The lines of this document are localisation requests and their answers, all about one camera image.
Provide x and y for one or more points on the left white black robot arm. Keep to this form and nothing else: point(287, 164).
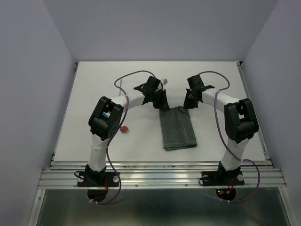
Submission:
point(105, 121)

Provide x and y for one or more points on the iridescent rainbow spoon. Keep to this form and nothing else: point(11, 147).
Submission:
point(124, 129)

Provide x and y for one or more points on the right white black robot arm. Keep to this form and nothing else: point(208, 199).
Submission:
point(236, 122)

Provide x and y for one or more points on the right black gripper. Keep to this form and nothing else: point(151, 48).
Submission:
point(186, 103)

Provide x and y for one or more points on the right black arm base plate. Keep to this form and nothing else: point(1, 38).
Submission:
point(218, 178)

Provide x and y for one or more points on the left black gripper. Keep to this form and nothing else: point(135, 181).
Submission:
point(163, 104)

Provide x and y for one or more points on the dark grey cloth napkin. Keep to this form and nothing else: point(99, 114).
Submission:
point(177, 129)

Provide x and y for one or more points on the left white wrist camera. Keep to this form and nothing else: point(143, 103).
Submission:
point(162, 84)

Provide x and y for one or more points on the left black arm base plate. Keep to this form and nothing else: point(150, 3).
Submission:
point(105, 179)

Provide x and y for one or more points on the aluminium front rail frame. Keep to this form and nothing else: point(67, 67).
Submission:
point(151, 174)

